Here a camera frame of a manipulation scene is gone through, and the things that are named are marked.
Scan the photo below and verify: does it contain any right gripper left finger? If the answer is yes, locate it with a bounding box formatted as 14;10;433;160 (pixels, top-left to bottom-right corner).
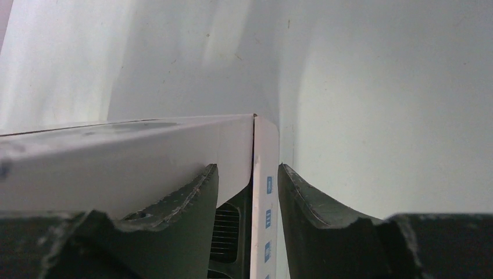
1;164;219;278

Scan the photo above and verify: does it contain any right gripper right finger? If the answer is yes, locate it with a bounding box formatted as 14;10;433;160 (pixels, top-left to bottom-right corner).
278;164;492;278

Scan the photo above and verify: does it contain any white storage box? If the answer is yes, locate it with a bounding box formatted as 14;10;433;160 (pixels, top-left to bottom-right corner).
1;114;279;278

